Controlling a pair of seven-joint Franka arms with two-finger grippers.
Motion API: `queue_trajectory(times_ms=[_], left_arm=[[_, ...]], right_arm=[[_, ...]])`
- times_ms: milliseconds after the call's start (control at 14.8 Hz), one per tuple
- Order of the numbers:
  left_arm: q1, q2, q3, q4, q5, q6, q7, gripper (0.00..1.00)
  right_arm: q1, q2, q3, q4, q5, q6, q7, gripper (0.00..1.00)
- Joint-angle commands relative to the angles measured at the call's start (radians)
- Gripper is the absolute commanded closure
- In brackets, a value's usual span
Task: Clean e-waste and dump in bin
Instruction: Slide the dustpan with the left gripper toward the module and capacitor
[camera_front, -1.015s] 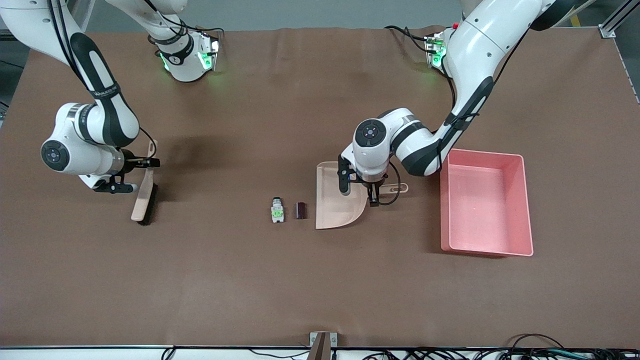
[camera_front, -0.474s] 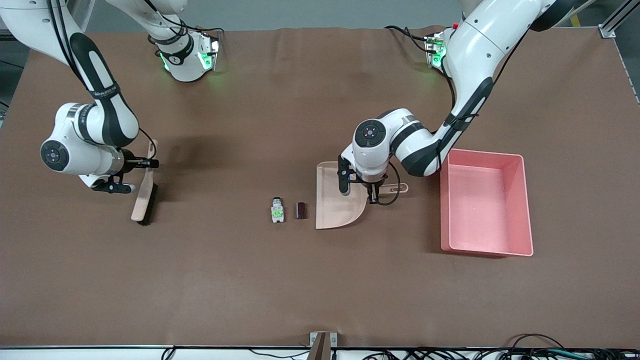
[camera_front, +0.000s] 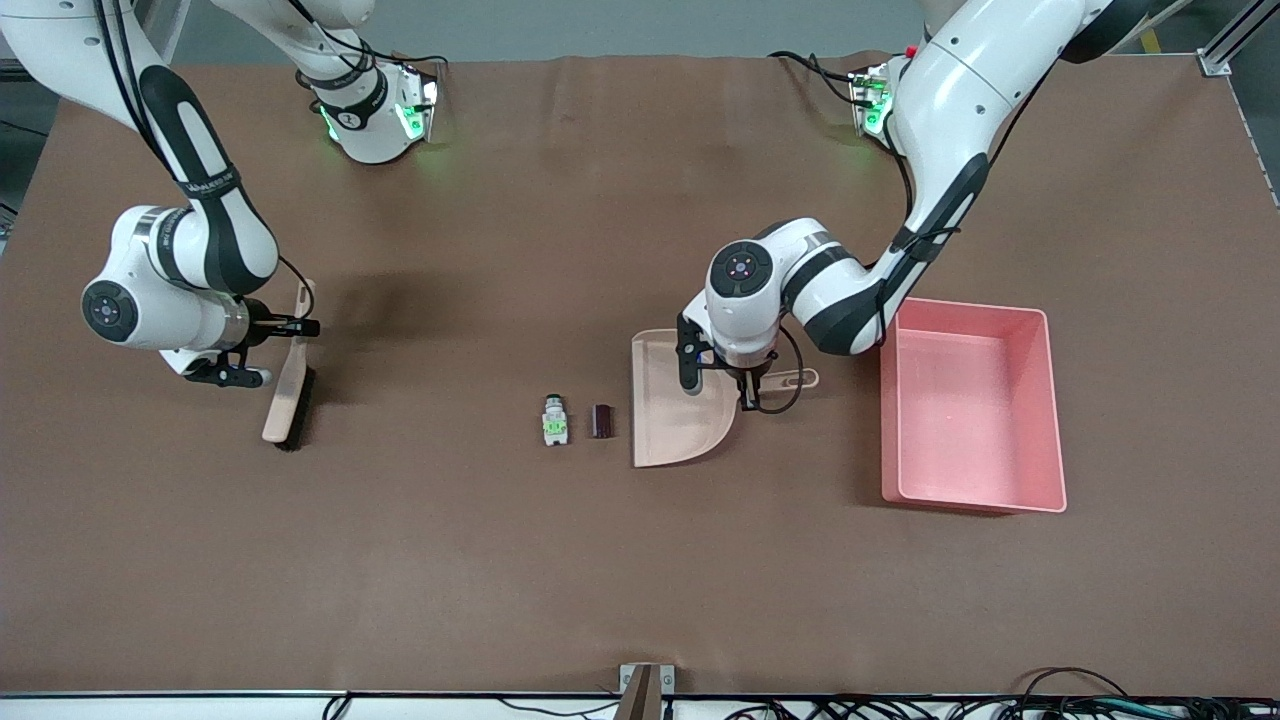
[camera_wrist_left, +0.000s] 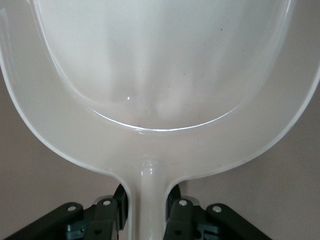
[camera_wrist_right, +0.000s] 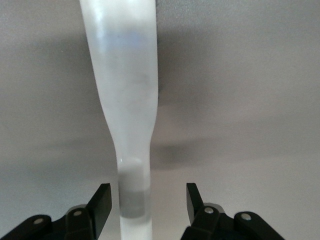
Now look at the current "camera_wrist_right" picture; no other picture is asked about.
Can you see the pale brush with black bristles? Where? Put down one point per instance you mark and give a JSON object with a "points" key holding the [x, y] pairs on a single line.
{"points": [[125, 100]]}

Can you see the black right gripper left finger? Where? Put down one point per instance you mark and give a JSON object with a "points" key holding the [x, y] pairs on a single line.
{"points": [[100, 207]]}

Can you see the brown table mat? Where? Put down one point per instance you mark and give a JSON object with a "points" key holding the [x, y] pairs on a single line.
{"points": [[250, 75]]}

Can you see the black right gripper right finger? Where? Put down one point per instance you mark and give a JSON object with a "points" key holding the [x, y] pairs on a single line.
{"points": [[196, 207]]}

